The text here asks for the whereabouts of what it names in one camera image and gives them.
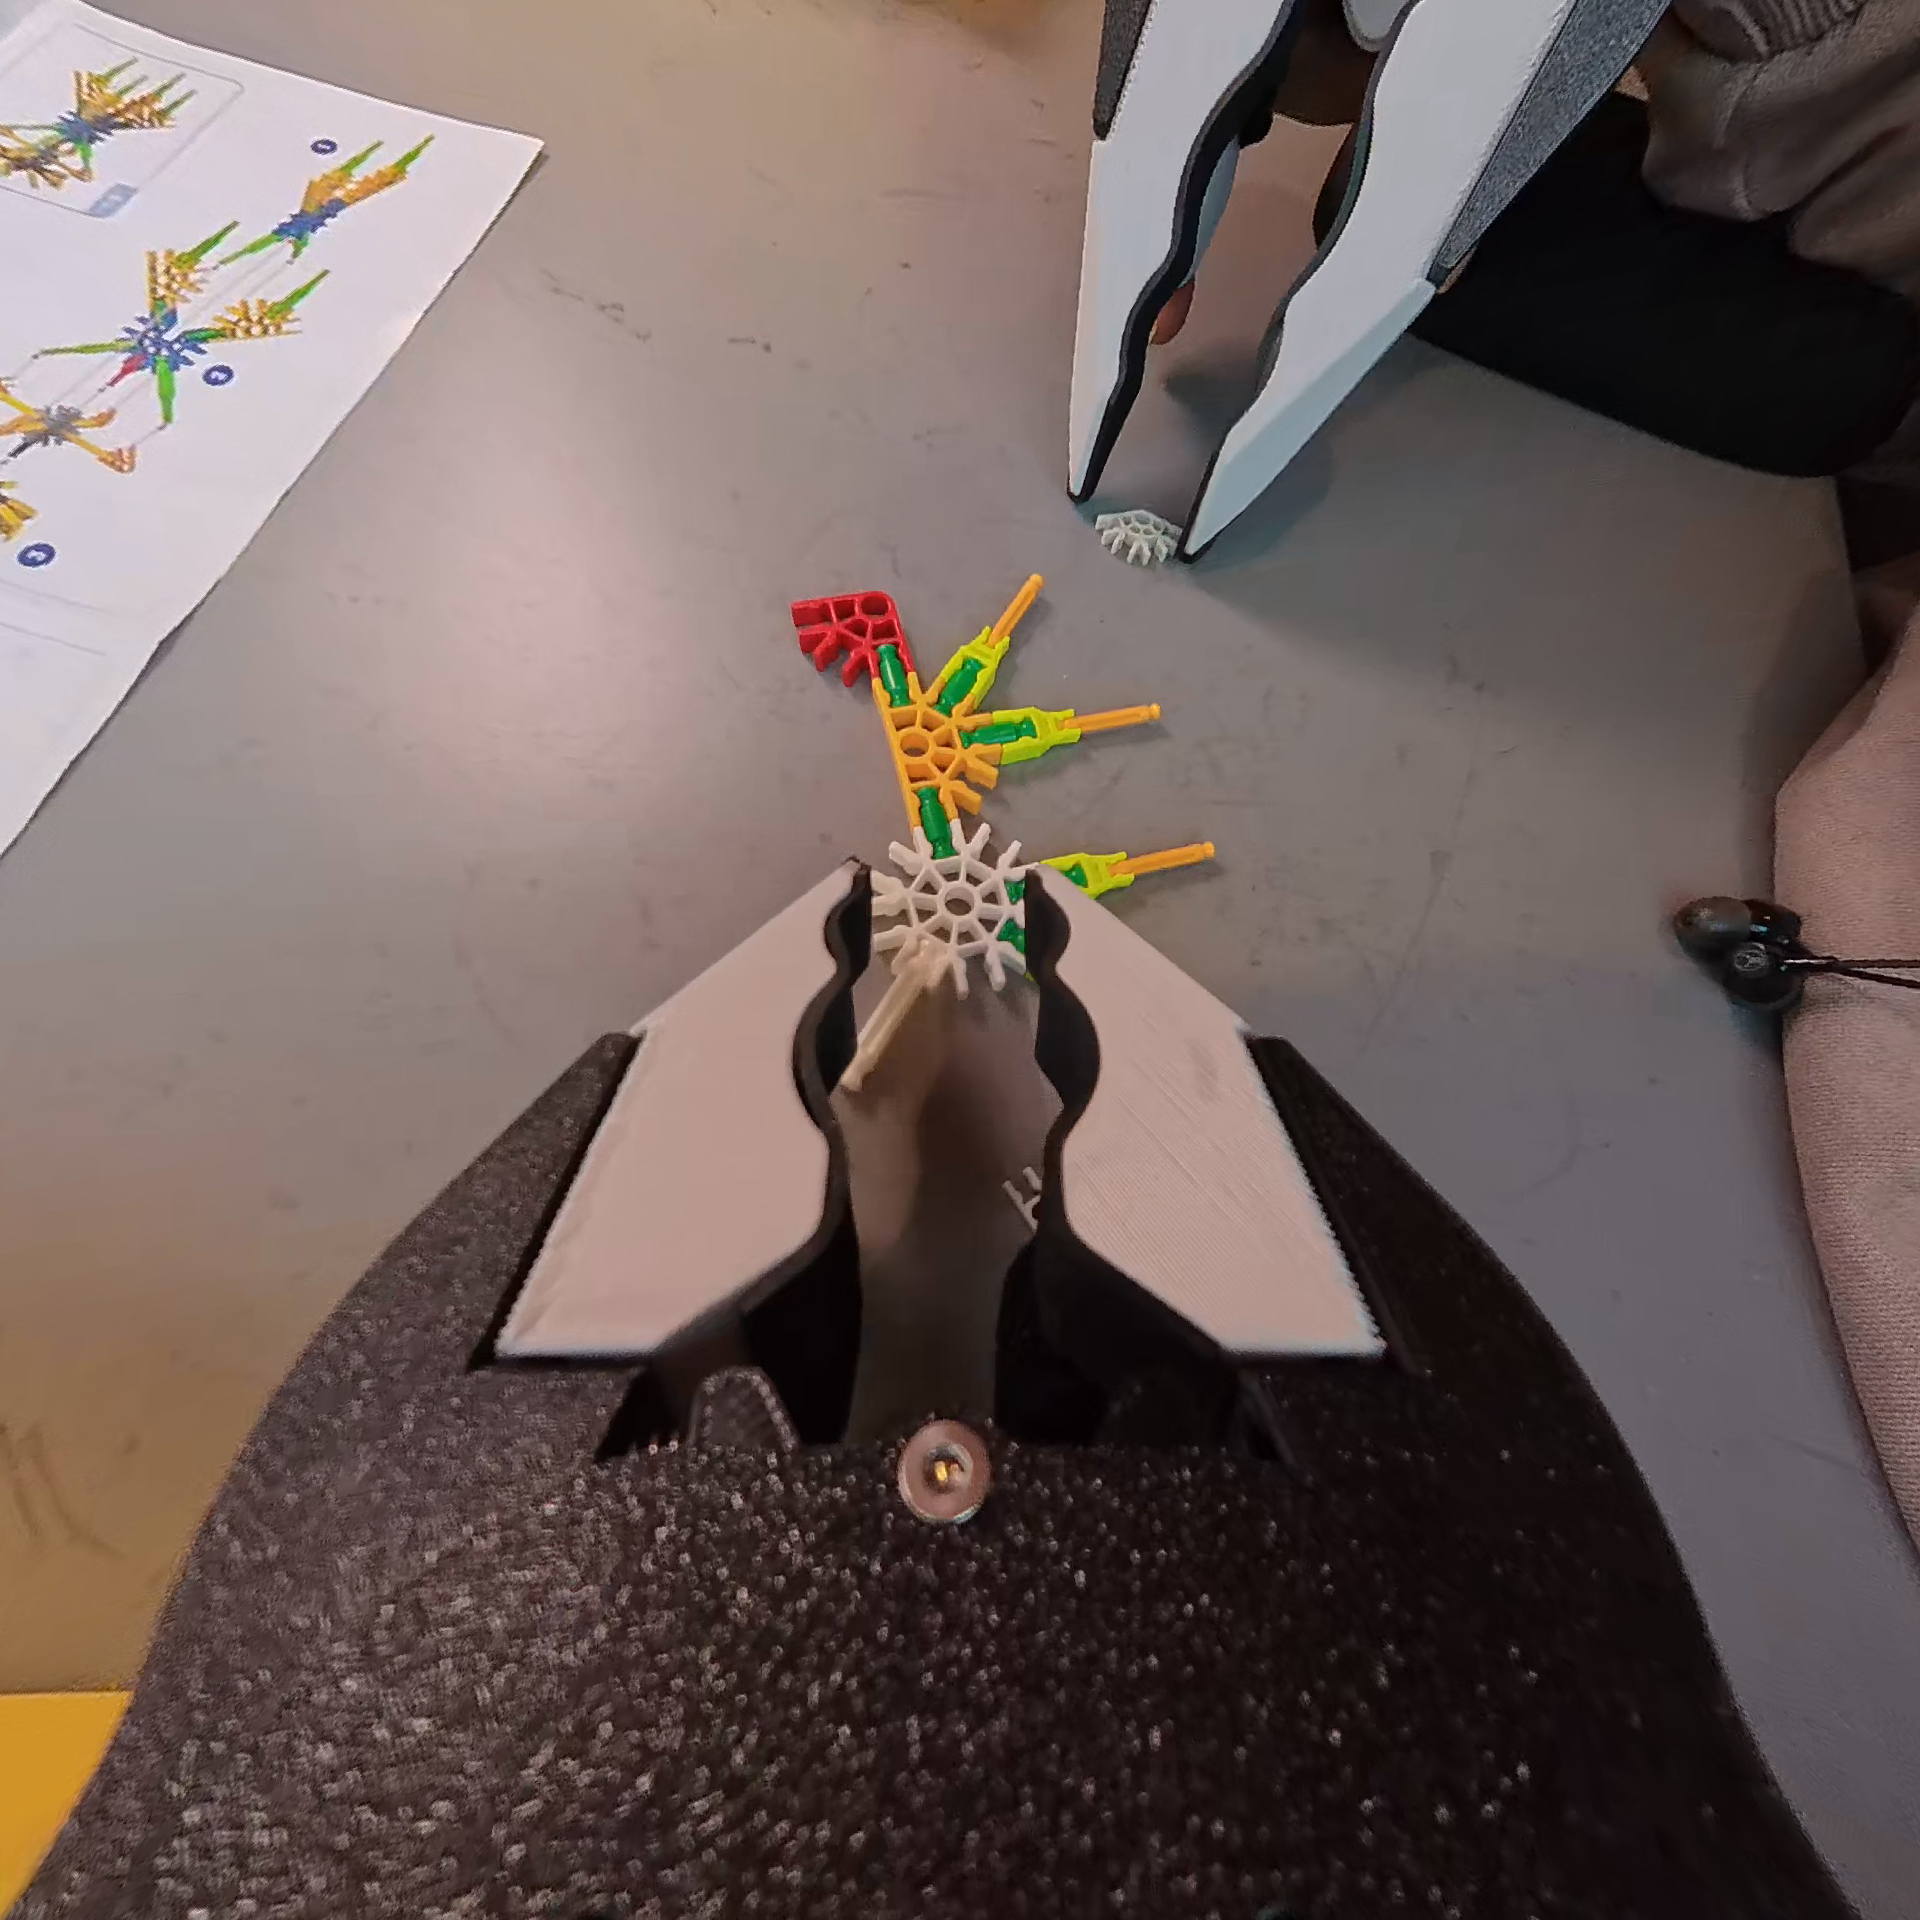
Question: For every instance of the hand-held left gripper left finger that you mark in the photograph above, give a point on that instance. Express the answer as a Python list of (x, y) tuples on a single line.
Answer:
[(676, 1201)]

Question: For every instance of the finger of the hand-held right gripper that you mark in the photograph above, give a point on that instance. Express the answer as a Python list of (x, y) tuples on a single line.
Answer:
[(1148, 225), (1395, 225)]

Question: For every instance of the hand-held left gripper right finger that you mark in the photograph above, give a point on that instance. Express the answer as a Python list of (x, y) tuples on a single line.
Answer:
[(1215, 1201)]

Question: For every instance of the small grey connector piece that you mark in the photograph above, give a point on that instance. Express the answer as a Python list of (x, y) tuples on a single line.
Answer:
[(1137, 535)]

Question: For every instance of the colourful construction toy model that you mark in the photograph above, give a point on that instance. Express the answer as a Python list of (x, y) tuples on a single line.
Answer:
[(897, 685)]

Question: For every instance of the yellow plastic bin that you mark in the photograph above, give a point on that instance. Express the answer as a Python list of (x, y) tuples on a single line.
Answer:
[(44, 1756)]

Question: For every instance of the grey desk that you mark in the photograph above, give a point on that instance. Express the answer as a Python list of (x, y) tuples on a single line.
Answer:
[(601, 599)]

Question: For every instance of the person's right hand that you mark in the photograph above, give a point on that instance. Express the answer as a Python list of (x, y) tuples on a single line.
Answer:
[(1306, 89)]

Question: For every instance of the white folded instruction sheet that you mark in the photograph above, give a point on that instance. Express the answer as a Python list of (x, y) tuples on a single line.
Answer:
[(301, 376)]

